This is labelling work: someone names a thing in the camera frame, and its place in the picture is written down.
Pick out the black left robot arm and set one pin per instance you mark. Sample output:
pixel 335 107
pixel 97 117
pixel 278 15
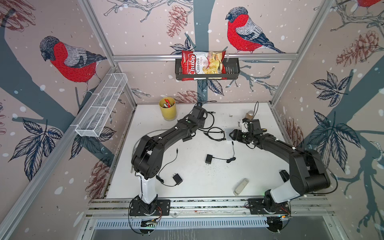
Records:
pixel 148 157

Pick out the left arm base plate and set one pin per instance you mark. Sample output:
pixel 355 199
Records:
pixel 138 208

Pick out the yellow pen cup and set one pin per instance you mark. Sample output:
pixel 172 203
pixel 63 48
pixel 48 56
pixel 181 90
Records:
pixel 168 108

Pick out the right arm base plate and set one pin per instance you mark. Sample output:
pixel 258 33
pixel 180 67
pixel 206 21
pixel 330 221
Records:
pixel 260 206

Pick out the white mesh wall shelf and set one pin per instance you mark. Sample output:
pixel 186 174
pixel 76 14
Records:
pixel 98 113

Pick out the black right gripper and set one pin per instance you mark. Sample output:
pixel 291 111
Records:
pixel 235 135

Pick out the red cassava chips bag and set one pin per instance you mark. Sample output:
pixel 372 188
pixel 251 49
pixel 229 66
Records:
pixel 202 63

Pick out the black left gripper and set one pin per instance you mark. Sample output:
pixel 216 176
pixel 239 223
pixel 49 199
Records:
pixel 202 122

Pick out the black ribbed power brick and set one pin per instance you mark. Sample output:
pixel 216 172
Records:
pixel 187 138

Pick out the black wall plug adapter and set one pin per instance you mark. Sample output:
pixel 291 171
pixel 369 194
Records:
pixel 177 179

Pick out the black wire wall basket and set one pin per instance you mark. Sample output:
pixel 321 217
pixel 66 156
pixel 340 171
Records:
pixel 231 66

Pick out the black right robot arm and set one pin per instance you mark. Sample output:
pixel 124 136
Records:
pixel 307 173

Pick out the beige power strip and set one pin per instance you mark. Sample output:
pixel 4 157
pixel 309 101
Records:
pixel 240 187

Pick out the black stapler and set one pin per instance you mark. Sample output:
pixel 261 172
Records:
pixel 284 175

